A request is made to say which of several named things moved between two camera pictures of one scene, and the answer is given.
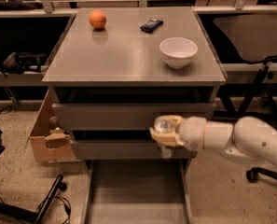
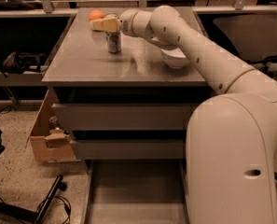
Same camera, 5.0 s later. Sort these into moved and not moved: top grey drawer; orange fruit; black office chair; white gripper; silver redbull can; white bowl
Moved: white gripper; silver redbull can
Not moved: white bowl; black office chair; top grey drawer; orange fruit
